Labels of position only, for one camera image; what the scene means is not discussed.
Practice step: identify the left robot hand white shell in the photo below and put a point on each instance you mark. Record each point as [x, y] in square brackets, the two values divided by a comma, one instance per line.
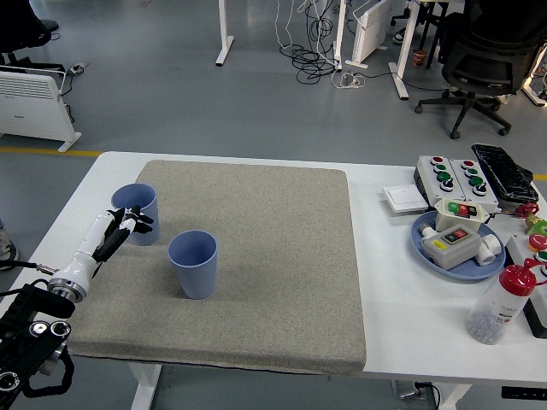
[92, 239]

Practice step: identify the blue ribbed plastic cup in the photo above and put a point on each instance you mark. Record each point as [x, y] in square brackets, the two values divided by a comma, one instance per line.
[196, 277]
[147, 222]

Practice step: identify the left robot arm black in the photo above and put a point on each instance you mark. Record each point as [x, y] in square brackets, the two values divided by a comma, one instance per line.
[25, 329]

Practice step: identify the small red cup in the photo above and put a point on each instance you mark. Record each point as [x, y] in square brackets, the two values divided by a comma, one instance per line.
[419, 59]

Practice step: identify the white table leg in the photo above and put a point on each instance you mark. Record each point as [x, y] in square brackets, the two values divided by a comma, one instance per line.
[455, 397]
[145, 388]

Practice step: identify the grey-brown speckled mat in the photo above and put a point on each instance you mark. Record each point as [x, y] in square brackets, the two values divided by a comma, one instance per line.
[256, 256]

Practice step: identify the grey power strip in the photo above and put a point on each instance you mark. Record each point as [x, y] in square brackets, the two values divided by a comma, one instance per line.
[79, 67]

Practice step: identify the person's grey shoe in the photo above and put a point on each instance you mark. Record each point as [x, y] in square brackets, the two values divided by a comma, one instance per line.
[50, 25]

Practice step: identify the white desk leg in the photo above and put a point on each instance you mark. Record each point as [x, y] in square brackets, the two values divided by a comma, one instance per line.
[339, 34]
[224, 42]
[399, 72]

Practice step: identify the white four-button control box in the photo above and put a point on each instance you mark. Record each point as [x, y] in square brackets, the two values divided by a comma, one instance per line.
[429, 179]
[463, 188]

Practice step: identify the person's black white shoe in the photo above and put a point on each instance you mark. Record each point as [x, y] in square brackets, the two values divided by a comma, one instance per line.
[399, 36]

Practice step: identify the blue round plate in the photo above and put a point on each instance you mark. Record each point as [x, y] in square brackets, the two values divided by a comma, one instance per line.
[470, 271]

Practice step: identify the clear bottle red cap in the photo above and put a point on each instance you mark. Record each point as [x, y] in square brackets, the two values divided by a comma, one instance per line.
[491, 312]

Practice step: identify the black wrapped tray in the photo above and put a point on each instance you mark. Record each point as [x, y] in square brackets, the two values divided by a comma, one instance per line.
[504, 171]

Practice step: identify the white box with mushroom button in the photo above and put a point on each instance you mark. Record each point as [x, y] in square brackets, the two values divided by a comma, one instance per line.
[519, 252]

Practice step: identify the black mesh office chair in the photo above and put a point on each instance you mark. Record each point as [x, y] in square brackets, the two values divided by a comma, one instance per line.
[483, 64]

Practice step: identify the black table control panel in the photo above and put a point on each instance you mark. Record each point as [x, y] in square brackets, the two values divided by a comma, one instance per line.
[523, 392]

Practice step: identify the white wall switch plate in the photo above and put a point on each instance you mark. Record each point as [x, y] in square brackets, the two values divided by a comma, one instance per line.
[404, 197]

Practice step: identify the cream switch box green red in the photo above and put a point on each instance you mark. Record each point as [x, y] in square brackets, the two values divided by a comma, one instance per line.
[446, 218]

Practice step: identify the grey switch box red button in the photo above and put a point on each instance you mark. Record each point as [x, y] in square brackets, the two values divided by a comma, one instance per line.
[453, 252]

